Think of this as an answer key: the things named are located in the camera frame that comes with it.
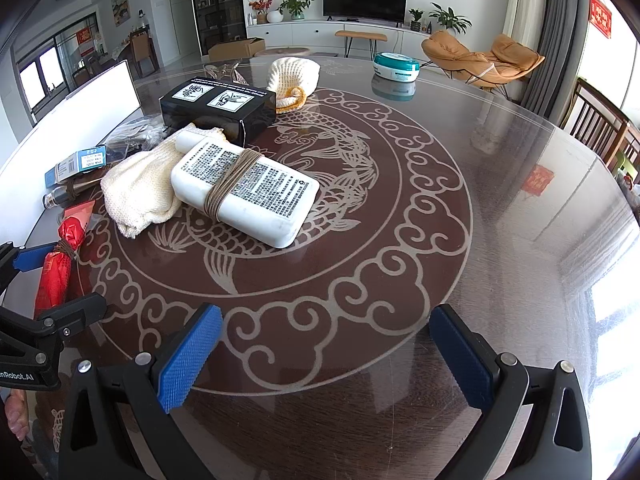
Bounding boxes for brown dining chair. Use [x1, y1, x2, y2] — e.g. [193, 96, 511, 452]
[129, 30, 161, 78]

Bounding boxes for orange lounge chair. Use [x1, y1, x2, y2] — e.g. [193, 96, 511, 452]
[421, 30, 546, 101]

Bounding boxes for black cardboard box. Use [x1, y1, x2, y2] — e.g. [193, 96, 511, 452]
[159, 76, 277, 148]

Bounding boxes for cream curtain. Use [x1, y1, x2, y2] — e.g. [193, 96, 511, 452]
[501, 0, 551, 41]

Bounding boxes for blue and white carton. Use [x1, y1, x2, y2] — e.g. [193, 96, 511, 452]
[44, 144, 108, 187]

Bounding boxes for cream knitted hat orange trim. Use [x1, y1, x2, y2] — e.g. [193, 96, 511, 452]
[266, 56, 322, 113]

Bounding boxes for white low cabinet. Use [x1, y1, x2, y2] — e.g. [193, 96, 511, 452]
[245, 19, 436, 57]

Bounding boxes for dark wooden chair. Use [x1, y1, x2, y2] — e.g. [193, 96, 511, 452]
[560, 77, 640, 171]

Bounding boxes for gold cream tube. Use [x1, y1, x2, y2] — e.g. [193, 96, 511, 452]
[42, 172, 108, 209]

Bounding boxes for dark glass display cabinet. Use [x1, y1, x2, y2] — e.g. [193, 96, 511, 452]
[188, 0, 243, 57]

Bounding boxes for red door poster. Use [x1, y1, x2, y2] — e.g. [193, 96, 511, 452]
[75, 25, 98, 56]

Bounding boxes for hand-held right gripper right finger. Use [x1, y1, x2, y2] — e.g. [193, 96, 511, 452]
[429, 304, 601, 480]

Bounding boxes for grey curtain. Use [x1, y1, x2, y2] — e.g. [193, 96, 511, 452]
[517, 0, 593, 121]

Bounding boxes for teal and white round device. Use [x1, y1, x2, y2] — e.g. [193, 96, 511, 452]
[372, 51, 422, 84]

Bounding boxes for brown cardboard box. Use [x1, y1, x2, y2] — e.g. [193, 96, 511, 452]
[207, 36, 266, 62]

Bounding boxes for red flowers in vase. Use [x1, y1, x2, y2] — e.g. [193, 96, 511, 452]
[248, 0, 277, 25]

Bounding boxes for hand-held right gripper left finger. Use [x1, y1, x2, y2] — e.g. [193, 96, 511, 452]
[57, 302, 223, 480]

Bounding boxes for person's left hand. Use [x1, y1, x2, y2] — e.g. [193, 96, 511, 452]
[4, 389, 32, 442]

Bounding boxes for red wall decoration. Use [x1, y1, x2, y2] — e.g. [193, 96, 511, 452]
[589, 0, 613, 39]

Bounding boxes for red packet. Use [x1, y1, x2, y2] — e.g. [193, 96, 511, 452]
[34, 201, 96, 318]

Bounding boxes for silver sequin bow tie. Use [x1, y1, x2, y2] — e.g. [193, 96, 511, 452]
[206, 62, 247, 84]

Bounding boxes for black television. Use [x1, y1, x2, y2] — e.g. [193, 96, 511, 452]
[322, 0, 408, 24]

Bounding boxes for bag of cotton swabs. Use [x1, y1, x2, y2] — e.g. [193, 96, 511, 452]
[102, 115, 168, 161]

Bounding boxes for white door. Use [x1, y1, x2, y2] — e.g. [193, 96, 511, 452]
[165, 0, 193, 58]

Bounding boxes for large leafy potted plant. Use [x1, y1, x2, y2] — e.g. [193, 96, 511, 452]
[429, 2, 472, 36]

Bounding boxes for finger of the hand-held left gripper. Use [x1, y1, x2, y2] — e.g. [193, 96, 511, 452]
[0, 241, 58, 293]
[30, 292, 109, 342]

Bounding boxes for white bottle with brown string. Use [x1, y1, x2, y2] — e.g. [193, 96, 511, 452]
[170, 126, 321, 249]

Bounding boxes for cream knitted cloth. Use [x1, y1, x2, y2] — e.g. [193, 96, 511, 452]
[100, 127, 226, 238]

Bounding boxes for white board wall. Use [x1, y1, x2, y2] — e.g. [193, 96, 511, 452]
[0, 59, 168, 256]

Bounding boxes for wooden bench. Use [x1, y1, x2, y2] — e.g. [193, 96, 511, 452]
[335, 30, 388, 59]

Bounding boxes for green potted plant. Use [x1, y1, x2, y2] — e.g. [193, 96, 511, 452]
[278, 0, 315, 22]

